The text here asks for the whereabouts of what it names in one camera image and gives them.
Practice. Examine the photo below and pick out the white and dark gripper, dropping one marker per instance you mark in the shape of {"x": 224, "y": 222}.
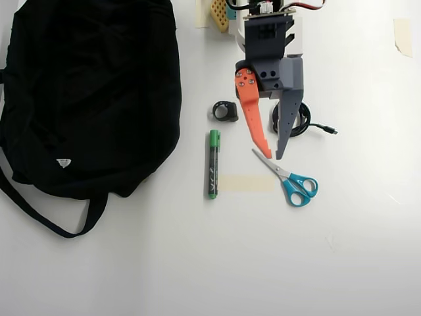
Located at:
{"x": 285, "y": 76}

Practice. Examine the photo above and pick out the green marker pen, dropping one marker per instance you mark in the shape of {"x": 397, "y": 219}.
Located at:
{"x": 213, "y": 164}

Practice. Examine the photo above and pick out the black fabric bag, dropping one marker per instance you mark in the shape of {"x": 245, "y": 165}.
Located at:
{"x": 89, "y": 98}

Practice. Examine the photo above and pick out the long beige masking tape strip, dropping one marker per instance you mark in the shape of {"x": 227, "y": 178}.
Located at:
{"x": 250, "y": 184}

